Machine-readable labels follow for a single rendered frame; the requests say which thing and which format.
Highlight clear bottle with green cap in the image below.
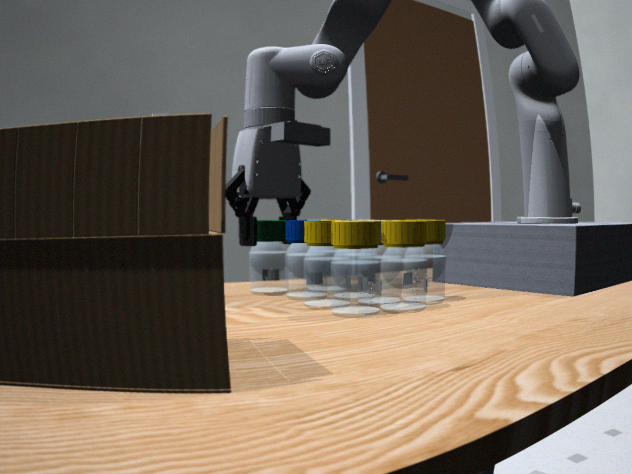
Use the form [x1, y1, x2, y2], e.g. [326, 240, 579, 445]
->
[249, 220, 287, 296]

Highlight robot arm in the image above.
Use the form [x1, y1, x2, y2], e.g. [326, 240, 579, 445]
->
[244, 0, 581, 224]

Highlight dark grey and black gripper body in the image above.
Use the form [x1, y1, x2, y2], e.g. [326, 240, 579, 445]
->
[232, 125, 301, 199]

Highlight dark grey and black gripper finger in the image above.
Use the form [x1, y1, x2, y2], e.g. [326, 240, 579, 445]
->
[276, 179, 311, 220]
[226, 166, 259, 246]

